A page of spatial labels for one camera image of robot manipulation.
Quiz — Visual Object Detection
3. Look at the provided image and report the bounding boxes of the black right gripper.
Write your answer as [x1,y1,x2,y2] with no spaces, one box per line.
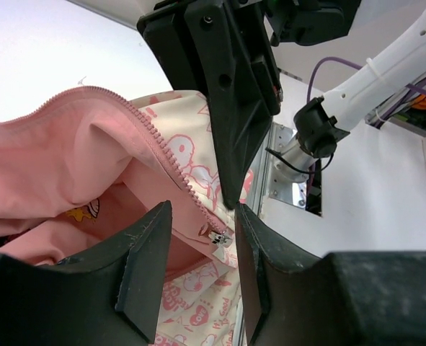
[136,1,281,209]

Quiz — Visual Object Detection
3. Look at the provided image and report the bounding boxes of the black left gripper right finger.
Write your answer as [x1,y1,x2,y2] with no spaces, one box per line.
[235,204,426,345]

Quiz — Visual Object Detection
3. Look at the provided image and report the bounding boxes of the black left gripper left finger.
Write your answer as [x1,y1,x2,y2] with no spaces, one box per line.
[0,201,172,345]

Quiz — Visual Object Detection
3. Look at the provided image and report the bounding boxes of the pink hooded kids jacket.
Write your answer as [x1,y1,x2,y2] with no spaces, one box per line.
[0,86,241,345]

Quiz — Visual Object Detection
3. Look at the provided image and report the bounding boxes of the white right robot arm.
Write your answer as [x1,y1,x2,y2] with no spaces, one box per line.
[136,1,426,208]

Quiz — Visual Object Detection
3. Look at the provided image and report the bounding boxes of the right metal arm base plate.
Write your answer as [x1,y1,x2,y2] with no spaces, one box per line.
[265,123,323,216]

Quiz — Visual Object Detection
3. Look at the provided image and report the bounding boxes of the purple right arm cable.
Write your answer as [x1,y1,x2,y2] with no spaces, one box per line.
[306,56,426,188]

